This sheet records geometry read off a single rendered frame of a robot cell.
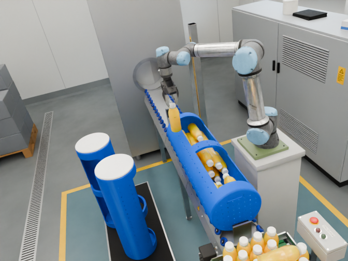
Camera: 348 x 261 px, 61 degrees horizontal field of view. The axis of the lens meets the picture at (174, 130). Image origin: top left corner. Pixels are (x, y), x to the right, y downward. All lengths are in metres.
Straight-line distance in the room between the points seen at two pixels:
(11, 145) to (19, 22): 2.44
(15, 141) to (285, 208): 3.70
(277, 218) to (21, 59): 5.38
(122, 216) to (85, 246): 0.95
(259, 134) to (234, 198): 0.36
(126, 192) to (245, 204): 0.88
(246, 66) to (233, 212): 0.72
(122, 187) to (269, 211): 0.98
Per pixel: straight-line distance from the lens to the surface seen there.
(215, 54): 1.68
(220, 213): 1.54
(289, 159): 1.84
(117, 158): 2.18
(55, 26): 6.15
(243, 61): 1.46
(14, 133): 4.64
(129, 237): 2.43
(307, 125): 3.37
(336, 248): 1.49
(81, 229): 3.29
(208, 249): 1.55
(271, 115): 1.73
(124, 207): 2.19
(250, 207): 1.61
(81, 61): 6.29
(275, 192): 1.98
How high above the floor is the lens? 2.27
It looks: 32 degrees down
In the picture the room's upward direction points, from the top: 10 degrees counter-clockwise
